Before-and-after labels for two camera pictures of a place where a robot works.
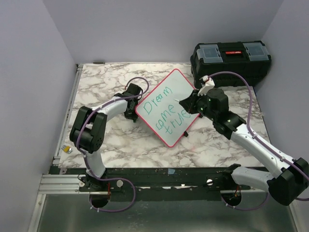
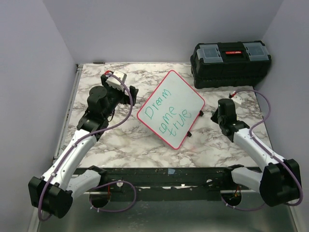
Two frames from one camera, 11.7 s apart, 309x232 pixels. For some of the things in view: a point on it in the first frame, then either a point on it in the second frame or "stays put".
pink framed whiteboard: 162,115 stays put
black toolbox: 251,60 stays put
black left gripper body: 132,114 to 116,96
